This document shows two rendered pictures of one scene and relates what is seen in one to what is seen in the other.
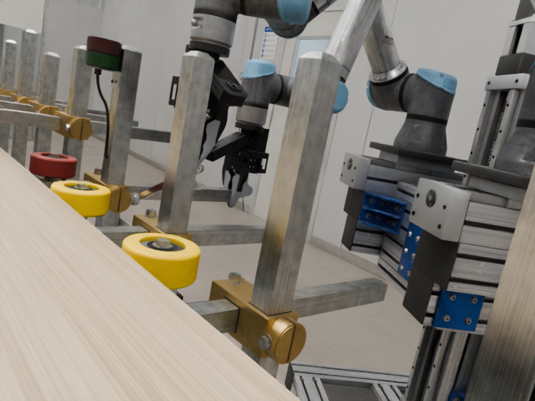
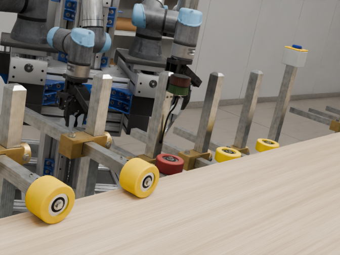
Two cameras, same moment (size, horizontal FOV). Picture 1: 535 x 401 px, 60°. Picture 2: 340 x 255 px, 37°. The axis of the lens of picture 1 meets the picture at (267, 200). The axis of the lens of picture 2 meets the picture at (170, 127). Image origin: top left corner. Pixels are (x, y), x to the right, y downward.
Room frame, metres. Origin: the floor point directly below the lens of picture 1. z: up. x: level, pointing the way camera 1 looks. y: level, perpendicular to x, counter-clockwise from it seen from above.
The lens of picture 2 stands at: (1.11, 1.74, 1.39)
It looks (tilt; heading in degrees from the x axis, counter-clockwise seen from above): 16 degrees down; 260
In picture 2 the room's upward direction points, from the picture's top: 11 degrees clockwise
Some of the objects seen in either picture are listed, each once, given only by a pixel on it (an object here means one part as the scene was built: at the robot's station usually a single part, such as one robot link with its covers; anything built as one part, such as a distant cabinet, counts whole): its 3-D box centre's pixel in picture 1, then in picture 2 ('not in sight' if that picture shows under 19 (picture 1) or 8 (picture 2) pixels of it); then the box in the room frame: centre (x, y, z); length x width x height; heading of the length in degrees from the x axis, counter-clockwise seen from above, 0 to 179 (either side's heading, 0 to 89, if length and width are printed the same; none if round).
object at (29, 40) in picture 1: (22, 108); not in sight; (1.45, 0.81, 0.93); 0.04 x 0.04 x 0.48; 42
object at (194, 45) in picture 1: (201, 80); (176, 76); (0.84, 0.15, 1.09); 0.09 x 0.08 x 0.12; 42
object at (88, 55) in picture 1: (102, 60); (178, 88); (0.86, 0.34, 1.10); 0.06 x 0.06 x 0.02
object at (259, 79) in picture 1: (258, 83); (80, 46); (1.15, 0.08, 1.13); 0.09 x 0.08 x 0.11; 129
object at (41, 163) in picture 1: (51, 183); (167, 175); (0.85, 0.41, 0.85); 0.08 x 0.08 x 0.11
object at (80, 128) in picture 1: (72, 125); (86, 143); (1.09, 0.49, 0.95); 0.14 x 0.06 x 0.05; 42
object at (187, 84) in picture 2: (104, 46); (179, 80); (0.86, 0.34, 1.12); 0.06 x 0.06 x 0.02
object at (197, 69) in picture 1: (174, 208); (202, 141); (0.70, 0.14, 0.89); 0.04 x 0.04 x 0.48; 42
